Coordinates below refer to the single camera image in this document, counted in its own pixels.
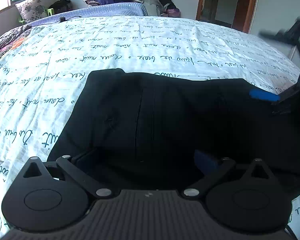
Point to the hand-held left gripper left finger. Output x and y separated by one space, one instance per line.
86 160

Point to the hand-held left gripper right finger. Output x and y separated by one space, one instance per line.
205 161

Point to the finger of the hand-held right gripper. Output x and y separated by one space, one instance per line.
262 95
287 33

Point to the black pants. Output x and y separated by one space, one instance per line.
165 125

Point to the white script-printed quilt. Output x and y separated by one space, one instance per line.
65 62

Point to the purple bag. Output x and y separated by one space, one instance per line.
173 13

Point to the grey garment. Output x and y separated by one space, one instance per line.
150 5

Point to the dark patterned blanket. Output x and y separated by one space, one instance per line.
7 42

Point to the light blue blanket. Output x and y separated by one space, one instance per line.
102 10

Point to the green plastic stool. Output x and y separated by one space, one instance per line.
50 12

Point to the black bag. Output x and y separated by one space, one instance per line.
61 6

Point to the checked cloth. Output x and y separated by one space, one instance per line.
91 2

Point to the floral pillow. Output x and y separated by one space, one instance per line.
31 8

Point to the wooden door frame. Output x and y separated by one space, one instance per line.
245 5

